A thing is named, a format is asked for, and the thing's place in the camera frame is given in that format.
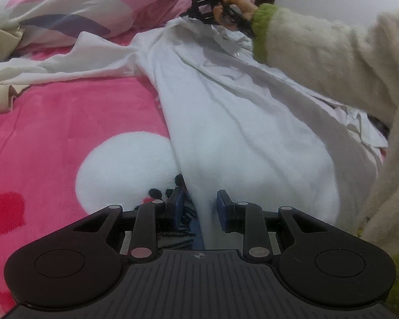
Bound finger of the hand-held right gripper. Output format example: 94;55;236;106
180;0;225;25

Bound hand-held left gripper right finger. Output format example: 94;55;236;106
217;189;330;264

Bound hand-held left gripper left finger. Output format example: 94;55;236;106
72;186;187;264

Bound white shirt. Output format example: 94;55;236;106
0;16;389;250

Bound person's right forearm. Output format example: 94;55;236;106
252;3;399;130

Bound person's right hand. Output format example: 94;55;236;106
214;0;259;29

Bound pink carrot print duvet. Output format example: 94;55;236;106
0;0;256;45

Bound pink floral bed blanket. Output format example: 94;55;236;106
0;33;207;309

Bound person's cream fleece torso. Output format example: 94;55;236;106
356;100;399;319

